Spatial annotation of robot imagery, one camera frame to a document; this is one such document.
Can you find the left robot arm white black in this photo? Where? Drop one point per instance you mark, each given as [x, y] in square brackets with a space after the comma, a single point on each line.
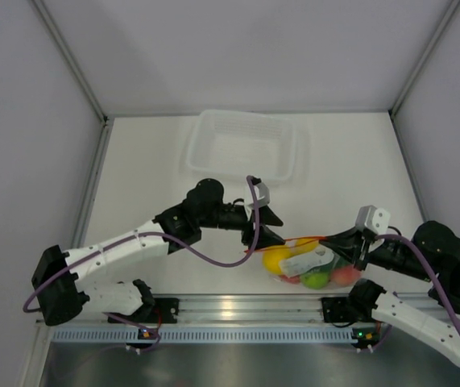
[70, 282]

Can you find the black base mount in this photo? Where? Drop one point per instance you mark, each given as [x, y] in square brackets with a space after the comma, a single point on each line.
[165, 311]
[337, 312]

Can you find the red fake apple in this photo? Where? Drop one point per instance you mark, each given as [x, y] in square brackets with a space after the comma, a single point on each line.
[290, 280]

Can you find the pink fake peach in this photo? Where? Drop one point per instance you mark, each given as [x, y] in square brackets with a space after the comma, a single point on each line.
[345, 276]

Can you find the clear zip top bag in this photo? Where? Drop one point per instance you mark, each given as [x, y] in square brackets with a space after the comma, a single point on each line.
[321, 259]

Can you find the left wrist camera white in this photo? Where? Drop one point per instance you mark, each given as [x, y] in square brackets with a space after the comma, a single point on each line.
[256, 194]

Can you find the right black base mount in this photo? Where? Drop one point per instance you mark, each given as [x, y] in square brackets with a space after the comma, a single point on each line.
[337, 312]

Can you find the aluminium rail frame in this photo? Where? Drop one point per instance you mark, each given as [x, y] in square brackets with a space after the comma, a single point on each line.
[229, 308]

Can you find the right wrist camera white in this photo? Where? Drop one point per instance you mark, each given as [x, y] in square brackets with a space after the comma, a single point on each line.
[372, 221]

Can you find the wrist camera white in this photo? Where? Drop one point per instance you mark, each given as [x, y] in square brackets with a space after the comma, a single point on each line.
[256, 194]
[372, 221]

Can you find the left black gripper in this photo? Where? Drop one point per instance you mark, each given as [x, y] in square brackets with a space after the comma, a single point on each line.
[268, 239]

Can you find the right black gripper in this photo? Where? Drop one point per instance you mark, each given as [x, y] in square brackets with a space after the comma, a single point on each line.
[348, 245]

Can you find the white slotted cable duct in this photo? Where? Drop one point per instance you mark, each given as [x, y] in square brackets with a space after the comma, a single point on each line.
[170, 335]

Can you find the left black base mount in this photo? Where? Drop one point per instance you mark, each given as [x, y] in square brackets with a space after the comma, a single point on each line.
[165, 311]

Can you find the light green fake vegetable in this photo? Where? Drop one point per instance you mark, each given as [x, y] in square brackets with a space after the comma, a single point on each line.
[315, 280]

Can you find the green fake cucumber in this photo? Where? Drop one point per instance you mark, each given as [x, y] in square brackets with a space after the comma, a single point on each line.
[340, 262]

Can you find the yellow fake lemon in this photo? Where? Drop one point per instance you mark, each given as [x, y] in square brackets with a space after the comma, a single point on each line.
[273, 256]

